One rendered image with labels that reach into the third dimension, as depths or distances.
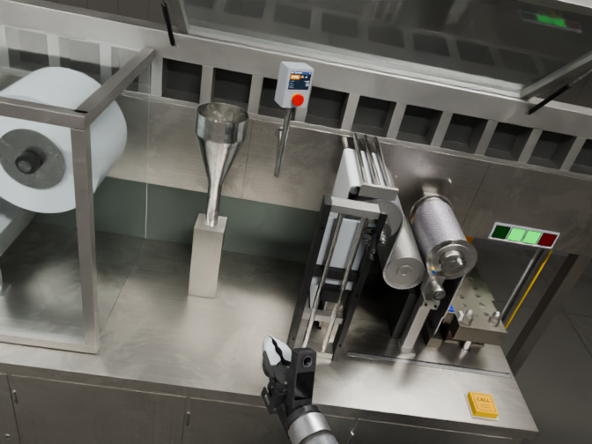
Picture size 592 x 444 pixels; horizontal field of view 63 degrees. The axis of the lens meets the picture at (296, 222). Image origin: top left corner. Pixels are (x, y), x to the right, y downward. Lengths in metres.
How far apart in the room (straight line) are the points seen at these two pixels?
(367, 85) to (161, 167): 0.73
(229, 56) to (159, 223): 0.67
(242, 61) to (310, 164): 0.40
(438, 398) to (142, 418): 0.88
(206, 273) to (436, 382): 0.79
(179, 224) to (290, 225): 0.41
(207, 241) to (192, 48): 0.58
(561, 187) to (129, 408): 1.57
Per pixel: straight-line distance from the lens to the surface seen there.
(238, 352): 1.51
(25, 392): 1.65
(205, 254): 1.54
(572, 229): 2.03
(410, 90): 1.59
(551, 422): 3.13
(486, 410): 1.61
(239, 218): 1.77
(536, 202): 1.91
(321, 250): 1.31
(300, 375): 0.98
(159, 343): 1.52
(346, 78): 1.55
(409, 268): 1.50
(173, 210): 1.80
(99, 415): 1.64
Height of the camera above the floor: 2.03
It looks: 32 degrees down
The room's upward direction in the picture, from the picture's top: 13 degrees clockwise
